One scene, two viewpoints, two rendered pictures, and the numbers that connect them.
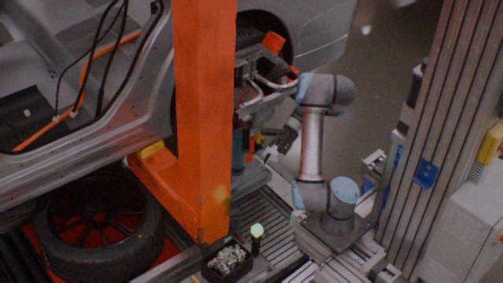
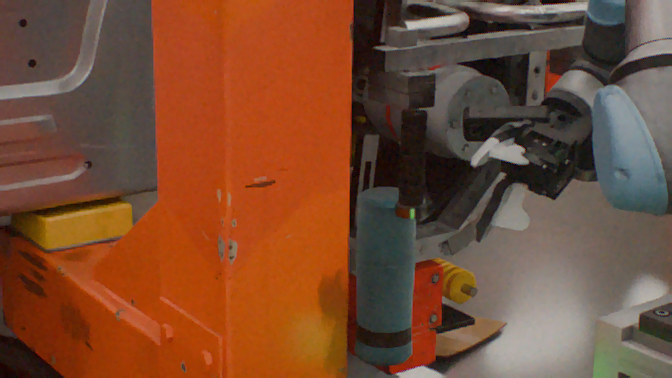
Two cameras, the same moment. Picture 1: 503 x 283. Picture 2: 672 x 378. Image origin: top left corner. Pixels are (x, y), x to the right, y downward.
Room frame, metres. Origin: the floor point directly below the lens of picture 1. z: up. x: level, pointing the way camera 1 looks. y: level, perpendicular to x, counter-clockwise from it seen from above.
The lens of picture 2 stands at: (0.35, -0.06, 1.29)
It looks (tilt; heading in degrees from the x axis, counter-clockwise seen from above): 17 degrees down; 6
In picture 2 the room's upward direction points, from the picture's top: 1 degrees clockwise
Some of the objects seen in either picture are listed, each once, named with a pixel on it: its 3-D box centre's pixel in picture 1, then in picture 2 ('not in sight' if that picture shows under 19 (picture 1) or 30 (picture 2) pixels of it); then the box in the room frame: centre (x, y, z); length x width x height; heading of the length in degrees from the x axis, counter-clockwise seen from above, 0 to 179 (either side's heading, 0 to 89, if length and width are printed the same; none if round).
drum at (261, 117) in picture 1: (252, 104); (434, 106); (2.28, 0.01, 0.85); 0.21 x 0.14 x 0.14; 42
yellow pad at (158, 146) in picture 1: (146, 143); (71, 216); (2.09, 0.53, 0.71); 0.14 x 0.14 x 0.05; 42
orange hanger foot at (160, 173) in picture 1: (164, 163); (124, 257); (1.96, 0.42, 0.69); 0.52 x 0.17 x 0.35; 42
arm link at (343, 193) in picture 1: (341, 196); not in sight; (1.55, -0.37, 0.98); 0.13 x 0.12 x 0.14; 92
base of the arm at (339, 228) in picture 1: (339, 215); not in sight; (1.55, -0.37, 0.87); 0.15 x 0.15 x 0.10
